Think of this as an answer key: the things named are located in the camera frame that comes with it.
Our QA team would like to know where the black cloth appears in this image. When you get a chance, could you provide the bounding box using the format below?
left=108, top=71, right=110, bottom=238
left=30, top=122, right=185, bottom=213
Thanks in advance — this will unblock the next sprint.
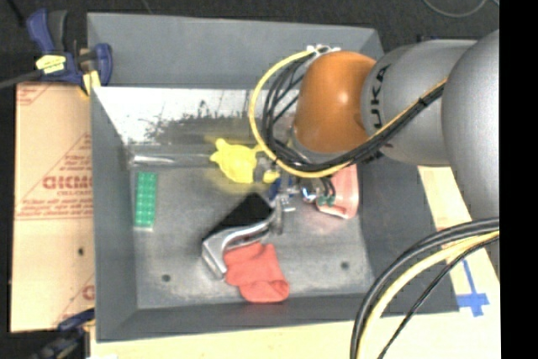
left=207, top=193, right=272, bottom=241

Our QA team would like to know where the red cloth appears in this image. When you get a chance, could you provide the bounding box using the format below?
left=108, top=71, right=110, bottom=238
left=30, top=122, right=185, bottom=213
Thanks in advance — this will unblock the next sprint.
left=222, top=243, right=292, bottom=304

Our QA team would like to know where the pink rounded object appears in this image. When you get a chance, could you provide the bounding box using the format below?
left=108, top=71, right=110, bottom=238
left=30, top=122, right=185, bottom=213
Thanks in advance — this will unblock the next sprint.
left=314, top=163, right=361, bottom=220

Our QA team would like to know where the yellow toy animal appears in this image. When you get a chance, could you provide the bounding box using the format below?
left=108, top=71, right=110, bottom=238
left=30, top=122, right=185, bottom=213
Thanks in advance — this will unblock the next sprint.
left=208, top=138, right=260, bottom=184

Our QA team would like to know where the silver metal tool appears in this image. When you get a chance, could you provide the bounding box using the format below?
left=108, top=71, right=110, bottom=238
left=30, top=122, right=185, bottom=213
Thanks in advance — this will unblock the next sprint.
left=200, top=218, right=275, bottom=281

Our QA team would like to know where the green flat block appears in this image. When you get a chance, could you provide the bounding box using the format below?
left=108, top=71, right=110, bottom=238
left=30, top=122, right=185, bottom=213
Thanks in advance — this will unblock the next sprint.
left=134, top=171, right=159, bottom=232

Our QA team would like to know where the grey metal bin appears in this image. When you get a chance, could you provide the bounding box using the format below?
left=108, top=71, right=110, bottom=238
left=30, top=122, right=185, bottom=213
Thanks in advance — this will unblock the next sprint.
left=86, top=12, right=460, bottom=341

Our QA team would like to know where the brown cardboard board red print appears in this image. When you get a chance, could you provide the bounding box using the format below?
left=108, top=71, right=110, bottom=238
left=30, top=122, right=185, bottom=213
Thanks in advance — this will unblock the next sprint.
left=8, top=81, right=96, bottom=334

